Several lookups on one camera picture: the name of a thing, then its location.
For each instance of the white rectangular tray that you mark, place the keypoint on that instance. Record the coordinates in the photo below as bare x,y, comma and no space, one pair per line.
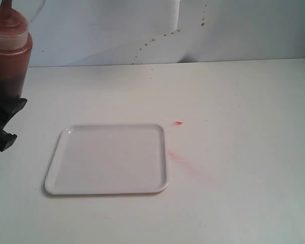
113,159

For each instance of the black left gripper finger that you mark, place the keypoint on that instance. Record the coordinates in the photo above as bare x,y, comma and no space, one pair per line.
8,109

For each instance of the red ketchup squeeze bottle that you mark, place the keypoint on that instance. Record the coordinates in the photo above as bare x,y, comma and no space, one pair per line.
16,46

